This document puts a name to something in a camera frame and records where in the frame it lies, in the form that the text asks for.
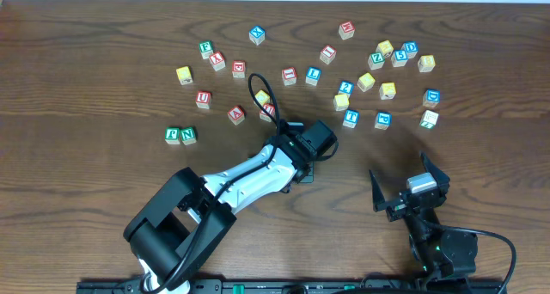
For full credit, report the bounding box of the blue 5 block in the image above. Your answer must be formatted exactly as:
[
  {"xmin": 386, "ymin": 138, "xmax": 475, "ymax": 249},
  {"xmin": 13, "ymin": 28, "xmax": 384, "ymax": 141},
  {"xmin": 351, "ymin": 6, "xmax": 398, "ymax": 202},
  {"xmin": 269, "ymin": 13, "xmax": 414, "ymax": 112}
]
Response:
[{"xmin": 391, "ymin": 50, "xmax": 408, "ymax": 67}]

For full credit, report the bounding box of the red I block upper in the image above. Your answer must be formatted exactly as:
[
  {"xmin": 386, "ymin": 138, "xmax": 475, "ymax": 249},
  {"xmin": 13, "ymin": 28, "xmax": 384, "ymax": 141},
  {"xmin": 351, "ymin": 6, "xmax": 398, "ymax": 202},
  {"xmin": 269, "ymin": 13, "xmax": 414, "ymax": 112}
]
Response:
[{"xmin": 320, "ymin": 45, "xmax": 337, "ymax": 64}]

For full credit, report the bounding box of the yellow 8 block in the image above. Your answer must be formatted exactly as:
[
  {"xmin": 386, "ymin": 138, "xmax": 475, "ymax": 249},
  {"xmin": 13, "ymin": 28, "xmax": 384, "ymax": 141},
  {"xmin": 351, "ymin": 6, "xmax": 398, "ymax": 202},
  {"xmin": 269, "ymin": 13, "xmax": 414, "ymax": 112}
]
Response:
[{"xmin": 418, "ymin": 55, "xmax": 437, "ymax": 73}]

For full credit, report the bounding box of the red A block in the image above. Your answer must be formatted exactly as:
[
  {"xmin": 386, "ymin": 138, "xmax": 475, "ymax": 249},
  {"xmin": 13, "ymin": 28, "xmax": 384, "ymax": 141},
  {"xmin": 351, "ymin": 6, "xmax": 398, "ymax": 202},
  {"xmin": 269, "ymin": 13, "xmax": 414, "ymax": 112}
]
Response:
[{"xmin": 228, "ymin": 106, "xmax": 246, "ymax": 126}]

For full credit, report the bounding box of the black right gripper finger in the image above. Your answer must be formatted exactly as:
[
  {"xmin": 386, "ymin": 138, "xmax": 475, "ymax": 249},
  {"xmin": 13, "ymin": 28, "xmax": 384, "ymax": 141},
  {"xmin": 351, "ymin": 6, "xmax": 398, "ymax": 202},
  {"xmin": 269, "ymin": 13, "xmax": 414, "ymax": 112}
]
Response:
[
  {"xmin": 420, "ymin": 151, "xmax": 450, "ymax": 191},
  {"xmin": 369, "ymin": 169, "xmax": 386, "ymax": 212}
]

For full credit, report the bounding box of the yellow monkey block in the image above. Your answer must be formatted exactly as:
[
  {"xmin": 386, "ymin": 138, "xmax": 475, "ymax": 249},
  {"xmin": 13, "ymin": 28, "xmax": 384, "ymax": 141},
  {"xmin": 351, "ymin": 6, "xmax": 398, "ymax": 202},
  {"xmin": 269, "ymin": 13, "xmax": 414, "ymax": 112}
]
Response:
[{"xmin": 376, "ymin": 40, "xmax": 394, "ymax": 58}]

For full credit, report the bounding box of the red i block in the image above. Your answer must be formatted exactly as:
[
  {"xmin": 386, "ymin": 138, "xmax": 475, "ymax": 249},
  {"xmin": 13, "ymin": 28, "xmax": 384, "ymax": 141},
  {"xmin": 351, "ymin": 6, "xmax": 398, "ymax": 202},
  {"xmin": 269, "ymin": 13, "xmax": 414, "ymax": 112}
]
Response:
[
  {"xmin": 320, "ymin": 45, "xmax": 337, "ymax": 64},
  {"xmin": 282, "ymin": 67, "xmax": 297, "ymax": 86}
]

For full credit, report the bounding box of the green F block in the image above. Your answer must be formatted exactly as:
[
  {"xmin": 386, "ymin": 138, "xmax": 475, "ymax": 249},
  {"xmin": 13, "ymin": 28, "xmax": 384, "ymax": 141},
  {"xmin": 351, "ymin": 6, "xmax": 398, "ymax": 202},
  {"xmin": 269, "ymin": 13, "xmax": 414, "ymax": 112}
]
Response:
[{"xmin": 199, "ymin": 40, "xmax": 214, "ymax": 59}]

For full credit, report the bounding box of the red X block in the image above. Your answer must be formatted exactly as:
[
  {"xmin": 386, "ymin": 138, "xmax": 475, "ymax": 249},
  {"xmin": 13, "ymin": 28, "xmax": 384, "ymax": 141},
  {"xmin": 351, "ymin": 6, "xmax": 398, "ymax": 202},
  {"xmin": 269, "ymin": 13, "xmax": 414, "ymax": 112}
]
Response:
[{"xmin": 209, "ymin": 52, "xmax": 226, "ymax": 71}]

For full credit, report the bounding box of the green J block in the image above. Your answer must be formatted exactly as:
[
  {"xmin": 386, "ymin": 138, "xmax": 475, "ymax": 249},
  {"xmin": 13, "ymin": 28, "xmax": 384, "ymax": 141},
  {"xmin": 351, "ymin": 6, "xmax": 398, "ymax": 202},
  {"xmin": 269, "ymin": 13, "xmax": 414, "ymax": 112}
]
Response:
[{"xmin": 165, "ymin": 127, "xmax": 180, "ymax": 144}]

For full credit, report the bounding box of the blue T block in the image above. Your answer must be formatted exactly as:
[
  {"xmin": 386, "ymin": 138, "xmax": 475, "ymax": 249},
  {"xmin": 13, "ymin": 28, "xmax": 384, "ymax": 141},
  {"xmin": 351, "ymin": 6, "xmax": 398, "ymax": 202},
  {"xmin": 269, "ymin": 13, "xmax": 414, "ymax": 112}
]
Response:
[{"xmin": 343, "ymin": 110, "xmax": 359, "ymax": 128}]

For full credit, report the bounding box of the blue L block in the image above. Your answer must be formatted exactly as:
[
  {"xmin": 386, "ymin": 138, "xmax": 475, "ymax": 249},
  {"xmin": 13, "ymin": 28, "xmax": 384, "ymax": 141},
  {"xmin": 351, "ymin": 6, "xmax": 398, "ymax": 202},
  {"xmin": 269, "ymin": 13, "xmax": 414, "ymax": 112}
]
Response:
[{"xmin": 305, "ymin": 67, "xmax": 321, "ymax": 86}]

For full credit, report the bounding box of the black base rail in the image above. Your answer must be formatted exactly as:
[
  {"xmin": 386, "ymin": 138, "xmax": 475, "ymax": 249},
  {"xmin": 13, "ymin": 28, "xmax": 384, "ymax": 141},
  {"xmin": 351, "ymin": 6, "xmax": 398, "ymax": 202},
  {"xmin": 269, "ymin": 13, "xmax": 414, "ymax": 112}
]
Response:
[{"xmin": 76, "ymin": 277, "xmax": 504, "ymax": 294}]

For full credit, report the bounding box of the blue X block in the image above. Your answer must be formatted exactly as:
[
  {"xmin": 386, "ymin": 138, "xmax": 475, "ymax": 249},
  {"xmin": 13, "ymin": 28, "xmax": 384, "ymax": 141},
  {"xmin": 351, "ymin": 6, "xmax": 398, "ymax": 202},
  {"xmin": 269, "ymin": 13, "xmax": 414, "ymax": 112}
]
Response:
[{"xmin": 248, "ymin": 26, "xmax": 266, "ymax": 46}]

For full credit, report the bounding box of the blue 2 block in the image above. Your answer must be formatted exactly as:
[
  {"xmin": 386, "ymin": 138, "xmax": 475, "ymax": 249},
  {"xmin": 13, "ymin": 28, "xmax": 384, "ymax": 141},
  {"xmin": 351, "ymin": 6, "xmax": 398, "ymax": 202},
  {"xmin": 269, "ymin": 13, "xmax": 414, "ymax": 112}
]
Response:
[{"xmin": 338, "ymin": 81, "xmax": 355, "ymax": 98}]

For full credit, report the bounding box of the yellow K block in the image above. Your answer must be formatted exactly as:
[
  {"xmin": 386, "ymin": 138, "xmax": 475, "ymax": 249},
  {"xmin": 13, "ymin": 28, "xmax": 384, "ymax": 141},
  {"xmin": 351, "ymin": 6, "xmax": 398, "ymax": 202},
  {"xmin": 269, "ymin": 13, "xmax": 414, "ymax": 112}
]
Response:
[{"xmin": 379, "ymin": 82, "xmax": 396, "ymax": 100}]

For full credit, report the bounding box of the yellow block far left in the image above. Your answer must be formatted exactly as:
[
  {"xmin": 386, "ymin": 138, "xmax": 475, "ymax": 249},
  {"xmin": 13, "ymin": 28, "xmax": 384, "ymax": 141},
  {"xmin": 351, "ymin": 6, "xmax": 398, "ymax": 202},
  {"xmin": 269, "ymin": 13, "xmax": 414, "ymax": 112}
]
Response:
[{"xmin": 176, "ymin": 66, "xmax": 193, "ymax": 85}]

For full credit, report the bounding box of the green 7 block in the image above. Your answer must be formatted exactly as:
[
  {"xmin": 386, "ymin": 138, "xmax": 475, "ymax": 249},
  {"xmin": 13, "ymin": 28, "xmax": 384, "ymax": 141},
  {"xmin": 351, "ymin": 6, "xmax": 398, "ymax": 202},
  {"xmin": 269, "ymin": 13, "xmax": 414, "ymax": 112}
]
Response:
[{"xmin": 419, "ymin": 110, "xmax": 439, "ymax": 129}]

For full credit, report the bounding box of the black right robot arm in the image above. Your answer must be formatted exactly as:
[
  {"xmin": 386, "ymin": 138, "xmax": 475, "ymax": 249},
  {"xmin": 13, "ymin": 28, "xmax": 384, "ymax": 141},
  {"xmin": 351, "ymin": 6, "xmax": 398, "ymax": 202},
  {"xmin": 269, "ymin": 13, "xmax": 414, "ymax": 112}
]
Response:
[{"xmin": 370, "ymin": 153, "xmax": 478, "ymax": 280}]

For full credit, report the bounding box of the red E block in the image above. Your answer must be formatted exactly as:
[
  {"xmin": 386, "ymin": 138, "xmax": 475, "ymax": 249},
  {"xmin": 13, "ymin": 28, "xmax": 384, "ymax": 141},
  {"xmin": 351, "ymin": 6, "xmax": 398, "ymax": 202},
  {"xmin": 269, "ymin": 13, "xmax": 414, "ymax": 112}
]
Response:
[{"xmin": 232, "ymin": 60, "xmax": 246, "ymax": 78}]

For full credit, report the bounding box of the green Z block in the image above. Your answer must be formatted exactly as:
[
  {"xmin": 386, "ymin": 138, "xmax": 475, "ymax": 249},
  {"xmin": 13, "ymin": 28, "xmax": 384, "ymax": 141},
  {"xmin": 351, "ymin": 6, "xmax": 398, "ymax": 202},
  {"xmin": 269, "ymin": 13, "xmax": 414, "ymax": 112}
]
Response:
[{"xmin": 368, "ymin": 52, "xmax": 385, "ymax": 70}]

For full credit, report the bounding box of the blue D block upper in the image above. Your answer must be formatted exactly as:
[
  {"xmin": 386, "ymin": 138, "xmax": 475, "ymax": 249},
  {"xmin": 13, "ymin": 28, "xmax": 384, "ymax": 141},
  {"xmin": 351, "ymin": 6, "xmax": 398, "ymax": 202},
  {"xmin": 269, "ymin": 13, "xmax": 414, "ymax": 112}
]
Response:
[{"xmin": 401, "ymin": 41, "xmax": 419, "ymax": 59}]

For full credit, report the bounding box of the red U block left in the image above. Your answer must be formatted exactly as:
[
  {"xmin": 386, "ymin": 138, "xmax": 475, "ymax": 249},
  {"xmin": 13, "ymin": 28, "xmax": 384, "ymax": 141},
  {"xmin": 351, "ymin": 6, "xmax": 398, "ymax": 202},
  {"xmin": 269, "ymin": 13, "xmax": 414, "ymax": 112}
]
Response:
[{"xmin": 195, "ymin": 91, "xmax": 212, "ymax": 109}]

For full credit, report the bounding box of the red H block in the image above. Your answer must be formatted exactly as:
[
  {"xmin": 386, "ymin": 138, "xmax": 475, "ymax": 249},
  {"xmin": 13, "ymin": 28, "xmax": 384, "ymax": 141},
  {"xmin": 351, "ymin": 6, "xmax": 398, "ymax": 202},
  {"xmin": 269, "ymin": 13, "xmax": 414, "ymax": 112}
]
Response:
[{"xmin": 339, "ymin": 21, "xmax": 356, "ymax": 40}]

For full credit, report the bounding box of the blue P block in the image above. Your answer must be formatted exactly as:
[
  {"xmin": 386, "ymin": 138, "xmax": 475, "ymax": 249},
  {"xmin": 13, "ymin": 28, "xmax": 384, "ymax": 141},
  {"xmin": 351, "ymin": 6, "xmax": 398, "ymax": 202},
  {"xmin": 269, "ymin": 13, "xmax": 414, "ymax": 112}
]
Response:
[{"xmin": 375, "ymin": 112, "xmax": 392, "ymax": 130}]

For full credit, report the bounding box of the blue D block lower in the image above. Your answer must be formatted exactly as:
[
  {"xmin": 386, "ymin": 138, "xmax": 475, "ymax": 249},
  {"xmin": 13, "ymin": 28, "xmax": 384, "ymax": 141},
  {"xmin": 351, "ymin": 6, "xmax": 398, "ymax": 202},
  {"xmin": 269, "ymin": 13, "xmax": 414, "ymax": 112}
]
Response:
[{"xmin": 423, "ymin": 89, "xmax": 441, "ymax": 108}]

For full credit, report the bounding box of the blue d block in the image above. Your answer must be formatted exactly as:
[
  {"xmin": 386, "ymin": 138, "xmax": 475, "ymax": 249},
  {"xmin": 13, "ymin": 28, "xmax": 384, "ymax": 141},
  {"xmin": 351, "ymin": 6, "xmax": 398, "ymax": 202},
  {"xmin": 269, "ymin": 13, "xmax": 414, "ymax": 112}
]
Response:
[
  {"xmin": 401, "ymin": 41, "xmax": 419, "ymax": 59},
  {"xmin": 423, "ymin": 89, "xmax": 441, "ymax": 108}
]

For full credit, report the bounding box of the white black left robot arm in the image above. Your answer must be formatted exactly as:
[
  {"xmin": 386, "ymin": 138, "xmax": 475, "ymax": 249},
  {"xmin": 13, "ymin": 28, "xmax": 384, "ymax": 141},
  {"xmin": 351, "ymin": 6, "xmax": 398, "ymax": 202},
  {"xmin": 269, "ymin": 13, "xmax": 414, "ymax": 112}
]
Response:
[{"xmin": 123, "ymin": 120, "xmax": 338, "ymax": 293}]

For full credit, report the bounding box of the yellow O block centre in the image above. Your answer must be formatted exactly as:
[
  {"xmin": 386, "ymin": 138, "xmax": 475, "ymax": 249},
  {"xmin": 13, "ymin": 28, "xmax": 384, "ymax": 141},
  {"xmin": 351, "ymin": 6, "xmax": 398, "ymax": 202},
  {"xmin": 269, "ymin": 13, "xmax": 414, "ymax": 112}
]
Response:
[{"xmin": 254, "ymin": 90, "xmax": 271, "ymax": 108}]

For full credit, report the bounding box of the red I block lower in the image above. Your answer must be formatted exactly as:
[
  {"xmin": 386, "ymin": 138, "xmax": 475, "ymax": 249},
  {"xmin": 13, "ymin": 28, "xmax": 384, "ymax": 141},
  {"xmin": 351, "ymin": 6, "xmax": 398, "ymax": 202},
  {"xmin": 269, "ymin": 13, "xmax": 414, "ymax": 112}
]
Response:
[{"xmin": 282, "ymin": 67, "xmax": 297, "ymax": 86}]

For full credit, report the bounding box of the yellow S block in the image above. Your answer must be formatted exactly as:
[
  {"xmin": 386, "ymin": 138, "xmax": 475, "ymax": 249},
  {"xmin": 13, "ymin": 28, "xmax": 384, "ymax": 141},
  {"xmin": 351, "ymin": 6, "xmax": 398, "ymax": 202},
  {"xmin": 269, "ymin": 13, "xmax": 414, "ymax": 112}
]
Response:
[{"xmin": 333, "ymin": 94, "xmax": 349, "ymax": 112}]

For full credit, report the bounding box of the yellow block centre right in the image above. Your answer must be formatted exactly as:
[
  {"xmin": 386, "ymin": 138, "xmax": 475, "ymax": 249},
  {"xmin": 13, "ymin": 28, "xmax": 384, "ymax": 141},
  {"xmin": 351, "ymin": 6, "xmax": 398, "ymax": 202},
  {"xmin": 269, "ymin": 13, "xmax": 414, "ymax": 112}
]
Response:
[{"xmin": 357, "ymin": 72, "xmax": 376, "ymax": 92}]

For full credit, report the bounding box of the red u block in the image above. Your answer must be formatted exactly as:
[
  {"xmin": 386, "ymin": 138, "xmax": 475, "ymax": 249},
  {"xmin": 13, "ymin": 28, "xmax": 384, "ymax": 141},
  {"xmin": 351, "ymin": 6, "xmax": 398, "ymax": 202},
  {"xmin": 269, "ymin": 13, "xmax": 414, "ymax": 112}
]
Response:
[
  {"xmin": 195, "ymin": 91, "xmax": 212, "ymax": 109},
  {"xmin": 259, "ymin": 103, "xmax": 276, "ymax": 122}
]

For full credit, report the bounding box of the red U block right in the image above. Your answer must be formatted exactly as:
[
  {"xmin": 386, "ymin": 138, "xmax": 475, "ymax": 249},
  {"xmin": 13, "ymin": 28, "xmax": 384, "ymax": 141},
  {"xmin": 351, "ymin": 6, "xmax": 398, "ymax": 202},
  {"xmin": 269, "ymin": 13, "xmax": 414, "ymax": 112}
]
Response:
[{"xmin": 259, "ymin": 103, "xmax": 276, "ymax": 122}]

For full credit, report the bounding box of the green N block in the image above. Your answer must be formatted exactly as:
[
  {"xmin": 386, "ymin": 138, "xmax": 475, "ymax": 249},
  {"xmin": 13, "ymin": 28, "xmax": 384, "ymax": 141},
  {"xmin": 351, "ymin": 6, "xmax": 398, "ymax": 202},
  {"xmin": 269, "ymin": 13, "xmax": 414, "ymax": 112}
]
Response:
[{"xmin": 180, "ymin": 126, "xmax": 197, "ymax": 145}]

